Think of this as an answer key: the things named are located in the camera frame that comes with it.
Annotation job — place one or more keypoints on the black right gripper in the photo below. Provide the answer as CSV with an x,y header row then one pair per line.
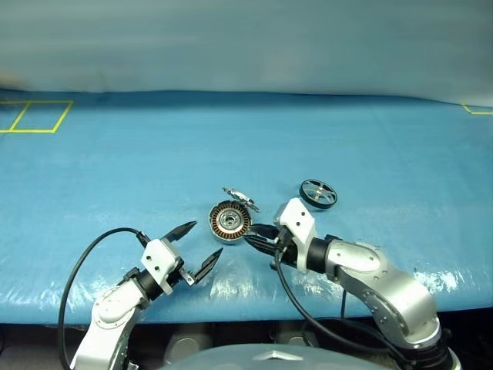
x,y
288,252

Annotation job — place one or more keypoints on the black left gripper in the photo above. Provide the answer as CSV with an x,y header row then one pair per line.
x,y
181,278

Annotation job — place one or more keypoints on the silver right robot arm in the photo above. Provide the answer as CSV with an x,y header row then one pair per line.
x,y
385,285

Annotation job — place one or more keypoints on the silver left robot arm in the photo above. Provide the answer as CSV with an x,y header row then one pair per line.
x,y
111,308

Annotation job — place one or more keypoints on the round motor housing copper windings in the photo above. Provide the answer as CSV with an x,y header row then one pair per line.
x,y
221,231

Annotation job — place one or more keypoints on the black spoked rotor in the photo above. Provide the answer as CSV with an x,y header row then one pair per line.
x,y
317,206

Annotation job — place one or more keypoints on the blue table cover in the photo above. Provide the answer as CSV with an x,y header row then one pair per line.
x,y
154,173

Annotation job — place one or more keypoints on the dark rounded shape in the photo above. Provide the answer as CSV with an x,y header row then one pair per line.
x,y
188,343
294,337

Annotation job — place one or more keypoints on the silver robot torso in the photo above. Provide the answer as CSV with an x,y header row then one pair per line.
x,y
269,358

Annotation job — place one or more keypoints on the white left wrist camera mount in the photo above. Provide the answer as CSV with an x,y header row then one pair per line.
x,y
158,256

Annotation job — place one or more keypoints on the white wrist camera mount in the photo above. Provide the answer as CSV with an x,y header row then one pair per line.
x,y
158,256
298,219

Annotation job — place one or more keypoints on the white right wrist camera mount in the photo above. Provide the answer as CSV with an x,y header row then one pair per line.
x,y
298,219

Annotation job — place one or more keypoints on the small silver metal bracket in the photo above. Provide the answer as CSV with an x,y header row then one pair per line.
x,y
240,196

